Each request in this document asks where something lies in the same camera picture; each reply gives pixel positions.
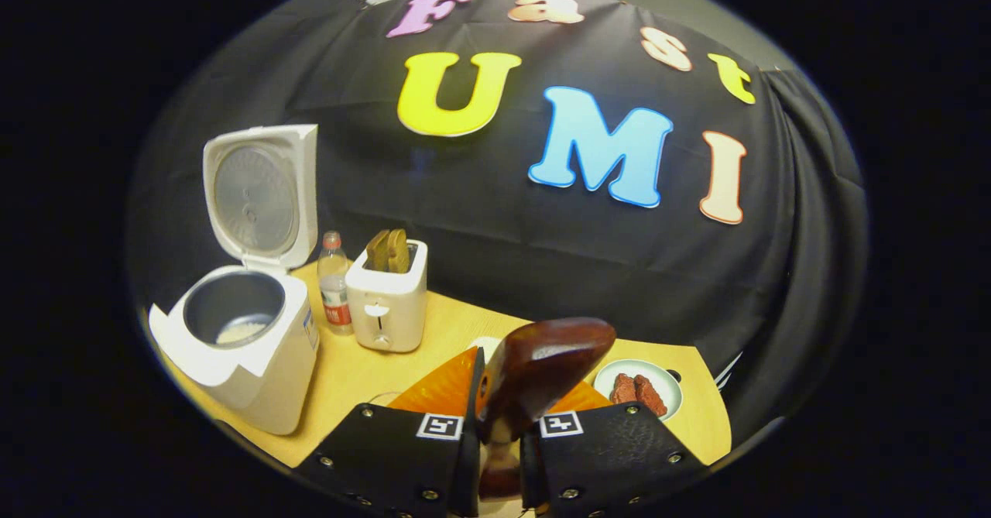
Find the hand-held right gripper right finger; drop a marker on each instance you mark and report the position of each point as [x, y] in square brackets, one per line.
[604, 456]

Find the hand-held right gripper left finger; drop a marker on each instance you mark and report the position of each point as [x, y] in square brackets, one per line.
[467, 464]

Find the brown wooden spoon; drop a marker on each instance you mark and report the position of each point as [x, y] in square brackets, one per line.
[542, 363]

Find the white rice cooker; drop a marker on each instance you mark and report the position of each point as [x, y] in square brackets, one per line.
[263, 371]

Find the red meat piece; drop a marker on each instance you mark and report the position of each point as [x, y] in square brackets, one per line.
[650, 396]
[623, 389]

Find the pale green plate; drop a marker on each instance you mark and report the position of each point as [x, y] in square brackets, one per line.
[666, 398]

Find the backdrop stand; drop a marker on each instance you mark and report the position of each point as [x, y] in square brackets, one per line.
[728, 371]

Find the white toaster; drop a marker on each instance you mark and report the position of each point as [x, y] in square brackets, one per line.
[387, 309]

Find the black backdrop cloth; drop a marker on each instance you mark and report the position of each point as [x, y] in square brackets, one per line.
[542, 270]

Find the clear plastic water bottle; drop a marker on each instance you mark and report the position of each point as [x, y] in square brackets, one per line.
[336, 293]

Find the brown toast slices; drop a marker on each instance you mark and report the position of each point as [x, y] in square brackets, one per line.
[387, 253]

